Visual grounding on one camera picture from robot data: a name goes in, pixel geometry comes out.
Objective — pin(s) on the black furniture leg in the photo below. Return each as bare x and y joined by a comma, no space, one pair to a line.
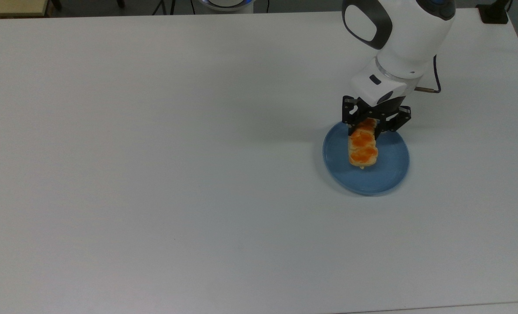
57,4

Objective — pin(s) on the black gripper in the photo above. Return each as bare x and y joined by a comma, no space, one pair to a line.
385,111

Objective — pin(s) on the black tripod legs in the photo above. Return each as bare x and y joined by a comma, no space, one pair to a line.
172,6

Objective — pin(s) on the light wooden table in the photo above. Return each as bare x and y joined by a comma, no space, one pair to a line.
10,6

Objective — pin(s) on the orange glazed bread loaf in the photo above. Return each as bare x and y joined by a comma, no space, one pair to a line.
362,150

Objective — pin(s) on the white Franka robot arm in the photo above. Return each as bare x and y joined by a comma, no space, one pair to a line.
411,35

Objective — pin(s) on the blue round plate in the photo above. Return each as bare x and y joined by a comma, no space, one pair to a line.
390,174

